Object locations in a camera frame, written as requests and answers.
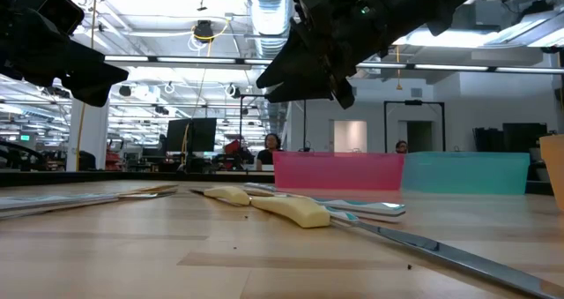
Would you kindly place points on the red object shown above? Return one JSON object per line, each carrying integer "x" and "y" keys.
{"x": 232, "y": 148}

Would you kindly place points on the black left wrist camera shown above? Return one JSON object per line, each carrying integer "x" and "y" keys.
{"x": 48, "y": 5}

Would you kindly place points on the orange plastic tray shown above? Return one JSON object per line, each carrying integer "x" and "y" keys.
{"x": 555, "y": 171}

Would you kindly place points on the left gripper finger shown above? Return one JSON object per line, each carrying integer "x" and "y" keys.
{"x": 94, "y": 76}

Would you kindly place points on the red plastic tray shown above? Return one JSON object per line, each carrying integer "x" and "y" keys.
{"x": 339, "y": 171}

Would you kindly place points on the wooden chopsticks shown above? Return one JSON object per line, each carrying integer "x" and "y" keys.
{"x": 158, "y": 189}

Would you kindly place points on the black computer monitor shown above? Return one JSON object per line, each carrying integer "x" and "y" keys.
{"x": 191, "y": 136}

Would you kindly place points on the white column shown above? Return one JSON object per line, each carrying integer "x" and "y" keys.
{"x": 94, "y": 131}

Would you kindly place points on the person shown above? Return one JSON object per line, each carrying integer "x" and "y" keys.
{"x": 401, "y": 147}
{"x": 266, "y": 155}

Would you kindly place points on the teal plastic tray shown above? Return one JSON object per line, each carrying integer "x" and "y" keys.
{"x": 467, "y": 173}

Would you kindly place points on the dark cabinets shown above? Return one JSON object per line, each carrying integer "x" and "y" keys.
{"x": 520, "y": 138}

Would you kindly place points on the silver corrugated ceiling duct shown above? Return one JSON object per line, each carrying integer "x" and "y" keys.
{"x": 266, "y": 17}

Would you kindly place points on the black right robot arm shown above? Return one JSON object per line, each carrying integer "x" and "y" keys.
{"x": 423, "y": 3}

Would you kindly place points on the long ceiling light bar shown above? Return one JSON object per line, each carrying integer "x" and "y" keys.
{"x": 198, "y": 60}

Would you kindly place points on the gold cutlery piece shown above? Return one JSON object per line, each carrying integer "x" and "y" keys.
{"x": 145, "y": 196}

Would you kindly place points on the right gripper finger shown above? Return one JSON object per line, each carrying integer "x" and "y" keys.
{"x": 295, "y": 67}
{"x": 304, "y": 92}

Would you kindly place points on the black ceiling-mounted device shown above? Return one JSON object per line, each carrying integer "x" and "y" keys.
{"x": 204, "y": 31}

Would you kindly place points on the black rig frame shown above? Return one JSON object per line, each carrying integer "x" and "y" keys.
{"x": 414, "y": 102}
{"x": 251, "y": 96}

